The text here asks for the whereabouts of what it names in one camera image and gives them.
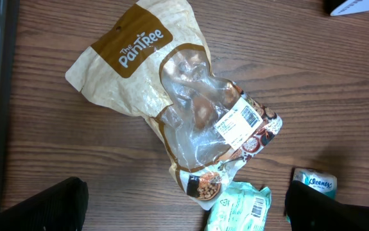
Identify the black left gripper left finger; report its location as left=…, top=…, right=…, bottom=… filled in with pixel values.
left=0, top=176, right=89, bottom=231

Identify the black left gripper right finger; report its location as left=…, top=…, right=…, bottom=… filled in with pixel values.
left=285, top=181, right=369, bottom=231

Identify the light teal snack packet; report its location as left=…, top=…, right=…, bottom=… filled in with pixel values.
left=204, top=182, right=271, bottom=231

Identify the cream brown bread bag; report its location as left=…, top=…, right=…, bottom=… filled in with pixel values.
left=65, top=0, right=282, bottom=210

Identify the white barcode scanner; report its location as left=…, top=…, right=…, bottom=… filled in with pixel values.
left=323, top=0, right=369, bottom=16

